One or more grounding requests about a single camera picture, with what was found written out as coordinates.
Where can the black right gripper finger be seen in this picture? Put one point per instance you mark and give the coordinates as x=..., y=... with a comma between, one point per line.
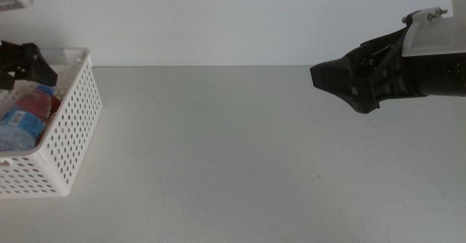
x=382, y=46
x=338, y=77

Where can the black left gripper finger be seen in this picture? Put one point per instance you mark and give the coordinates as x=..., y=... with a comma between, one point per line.
x=6, y=81
x=38, y=68

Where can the red soda can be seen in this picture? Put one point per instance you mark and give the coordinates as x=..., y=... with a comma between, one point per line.
x=55, y=104

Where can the clear water bottle blue cap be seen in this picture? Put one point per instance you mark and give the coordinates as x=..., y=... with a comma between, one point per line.
x=22, y=123

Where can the white perforated plastic basket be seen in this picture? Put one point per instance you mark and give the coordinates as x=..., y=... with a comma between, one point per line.
x=76, y=119

